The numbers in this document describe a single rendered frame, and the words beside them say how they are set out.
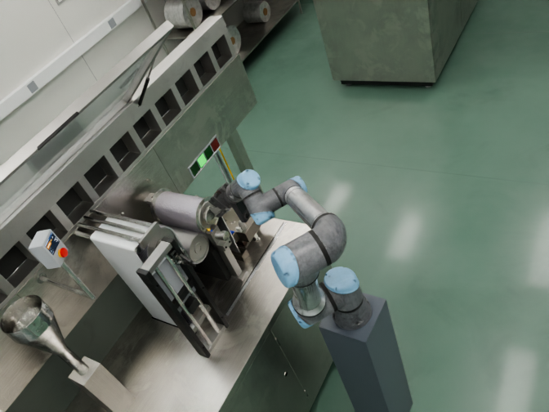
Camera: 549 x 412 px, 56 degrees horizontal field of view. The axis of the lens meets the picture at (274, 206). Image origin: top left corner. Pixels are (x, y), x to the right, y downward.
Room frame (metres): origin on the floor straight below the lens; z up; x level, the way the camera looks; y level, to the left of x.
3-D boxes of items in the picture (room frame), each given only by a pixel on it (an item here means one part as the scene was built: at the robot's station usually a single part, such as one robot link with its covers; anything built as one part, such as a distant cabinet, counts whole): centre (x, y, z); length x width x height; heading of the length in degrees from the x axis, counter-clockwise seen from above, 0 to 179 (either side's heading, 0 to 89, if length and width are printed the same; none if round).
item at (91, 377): (1.18, 0.85, 1.19); 0.14 x 0.14 x 0.57
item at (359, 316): (1.16, -0.12, 0.95); 0.15 x 0.15 x 0.10
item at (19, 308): (1.18, 0.85, 1.50); 0.14 x 0.14 x 0.06
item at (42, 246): (1.25, 0.67, 1.66); 0.07 x 0.07 x 0.10; 72
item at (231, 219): (1.86, 0.25, 1.00); 0.40 x 0.16 x 0.06; 45
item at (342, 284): (1.16, -0.11, 1.07); 0.13 x 0.12 x 0.14; 99
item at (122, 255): (1.50, 0.61, 1.17); 0.34 x 0.05 x 0.54; 45
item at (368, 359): (1.16, -0.12, 0.45); 0.20 x 0.20 x 0.90; 44
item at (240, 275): (1.57, 0.26, 1.05); 0.06 x 0.05 x 0.31; 45
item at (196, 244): (1.63, 0.44, 1.18); 0.26 x 0.12 x 0.12; 45
